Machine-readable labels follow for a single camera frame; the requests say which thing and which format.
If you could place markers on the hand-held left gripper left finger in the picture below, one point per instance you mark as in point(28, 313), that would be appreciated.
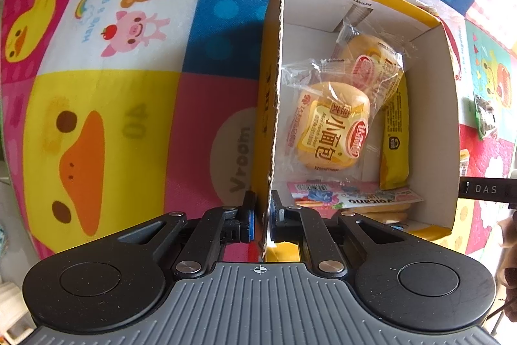
point(251, 225)

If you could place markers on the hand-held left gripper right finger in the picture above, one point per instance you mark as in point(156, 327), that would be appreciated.
point(274, 223)

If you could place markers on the dark snack packet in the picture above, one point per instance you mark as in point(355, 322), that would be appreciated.
point(486, 118)

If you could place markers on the yellow cardboard box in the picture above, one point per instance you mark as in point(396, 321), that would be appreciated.
point(434, 106)

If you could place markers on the yellow snack packet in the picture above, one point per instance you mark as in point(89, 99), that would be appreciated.
point(396, 143)

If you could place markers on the clear biscuit packet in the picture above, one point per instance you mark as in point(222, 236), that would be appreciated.
point(379, 213)

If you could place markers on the bread bun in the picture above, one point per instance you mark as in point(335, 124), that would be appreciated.
point(331, 126)
point(371, 58)

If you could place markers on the person's right hand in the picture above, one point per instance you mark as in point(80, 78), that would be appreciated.
point(509, 236)

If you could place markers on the colourful cartoon play mat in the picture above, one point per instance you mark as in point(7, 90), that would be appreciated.
point(121, 94)

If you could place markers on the white coffee table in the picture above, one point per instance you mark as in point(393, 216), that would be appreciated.
point(12, 296)

